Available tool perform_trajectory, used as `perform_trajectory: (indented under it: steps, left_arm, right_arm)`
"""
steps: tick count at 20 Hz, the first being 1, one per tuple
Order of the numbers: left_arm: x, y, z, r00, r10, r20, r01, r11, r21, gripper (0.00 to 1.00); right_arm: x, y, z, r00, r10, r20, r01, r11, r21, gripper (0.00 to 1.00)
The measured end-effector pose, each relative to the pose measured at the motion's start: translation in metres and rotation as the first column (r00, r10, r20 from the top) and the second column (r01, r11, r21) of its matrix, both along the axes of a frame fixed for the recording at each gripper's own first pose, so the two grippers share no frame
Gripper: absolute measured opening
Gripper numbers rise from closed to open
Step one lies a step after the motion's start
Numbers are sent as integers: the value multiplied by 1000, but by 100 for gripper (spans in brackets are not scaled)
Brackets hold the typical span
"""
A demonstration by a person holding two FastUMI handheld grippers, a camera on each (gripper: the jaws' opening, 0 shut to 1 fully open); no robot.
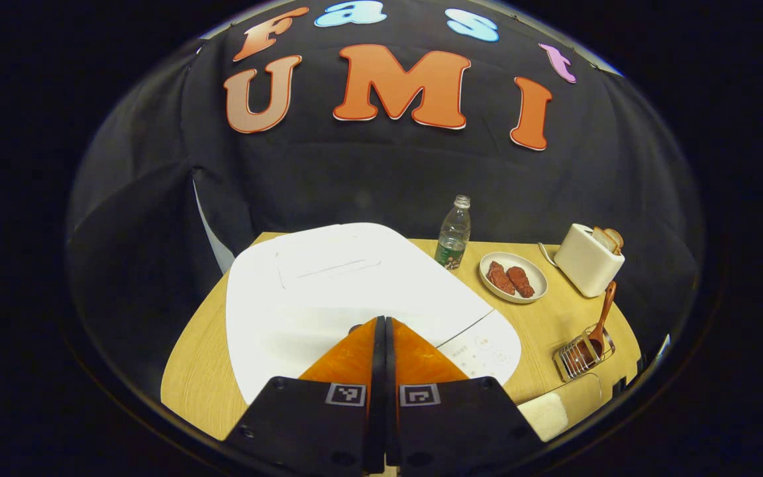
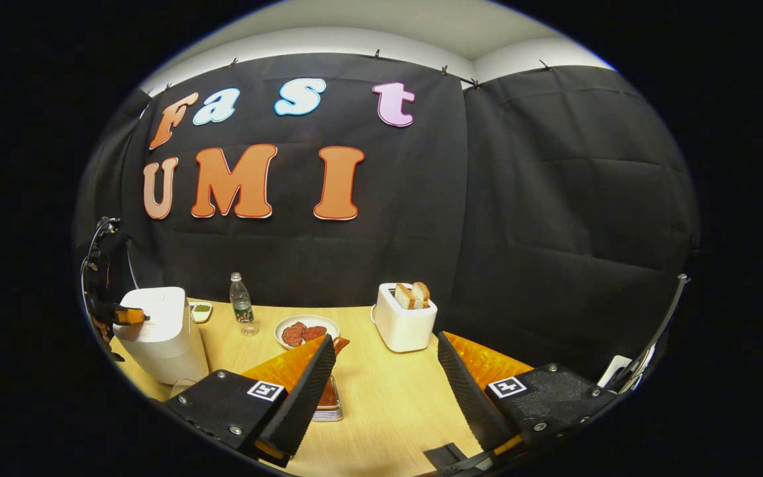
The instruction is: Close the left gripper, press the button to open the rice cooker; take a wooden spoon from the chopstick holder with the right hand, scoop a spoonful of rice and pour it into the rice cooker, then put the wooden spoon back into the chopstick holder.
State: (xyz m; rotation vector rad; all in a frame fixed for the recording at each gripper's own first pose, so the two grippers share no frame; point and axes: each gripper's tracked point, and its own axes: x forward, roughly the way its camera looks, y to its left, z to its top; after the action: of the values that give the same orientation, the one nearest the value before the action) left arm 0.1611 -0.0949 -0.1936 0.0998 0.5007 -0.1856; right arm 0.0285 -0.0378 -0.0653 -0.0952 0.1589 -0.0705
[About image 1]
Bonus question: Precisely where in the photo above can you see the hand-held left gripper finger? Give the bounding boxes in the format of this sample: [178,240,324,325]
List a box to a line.
[385,317,544,474]
[223,317,385,474]

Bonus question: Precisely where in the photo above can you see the white rice cooker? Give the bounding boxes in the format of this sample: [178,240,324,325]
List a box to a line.
[225,223,523,406]

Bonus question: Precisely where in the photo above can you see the wire chopstick holder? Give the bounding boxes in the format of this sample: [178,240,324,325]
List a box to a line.
[552,325,616,383]

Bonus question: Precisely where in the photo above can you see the brown wooden spoon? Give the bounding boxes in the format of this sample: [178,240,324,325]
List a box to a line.
[567,281,618,372]

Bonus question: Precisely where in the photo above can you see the red meat piece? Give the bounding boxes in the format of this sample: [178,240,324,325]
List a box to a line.
[487,261,517,296]
[506,266,536,299]

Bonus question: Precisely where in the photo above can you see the clear plastic water bottle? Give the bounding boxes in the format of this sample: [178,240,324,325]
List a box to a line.
[434,195,472,271]

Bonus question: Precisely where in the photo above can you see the white round plate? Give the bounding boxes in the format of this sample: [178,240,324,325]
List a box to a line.
[479,252,549,305]

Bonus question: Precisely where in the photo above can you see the black backdrop cloth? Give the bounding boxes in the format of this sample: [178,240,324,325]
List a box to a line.
[67,0,707,425]

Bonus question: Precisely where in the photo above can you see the white toaster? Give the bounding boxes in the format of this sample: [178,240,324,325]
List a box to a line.
[554,223,626,298]

